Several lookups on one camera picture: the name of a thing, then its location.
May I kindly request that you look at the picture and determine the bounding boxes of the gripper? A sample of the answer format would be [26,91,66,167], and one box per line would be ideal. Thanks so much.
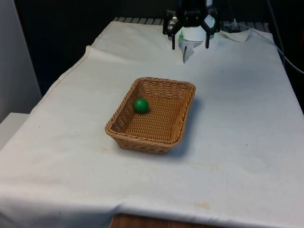
[162,0,220,50]

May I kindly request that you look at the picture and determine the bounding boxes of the green ball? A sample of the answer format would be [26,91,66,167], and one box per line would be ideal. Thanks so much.
[133,97,150,114]

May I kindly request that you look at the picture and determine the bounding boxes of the brown wicker basket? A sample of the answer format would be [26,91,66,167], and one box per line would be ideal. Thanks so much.
[104,76,197,155]

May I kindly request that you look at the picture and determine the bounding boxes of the grey cable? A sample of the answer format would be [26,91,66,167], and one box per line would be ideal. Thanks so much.
[266,0,304,74]

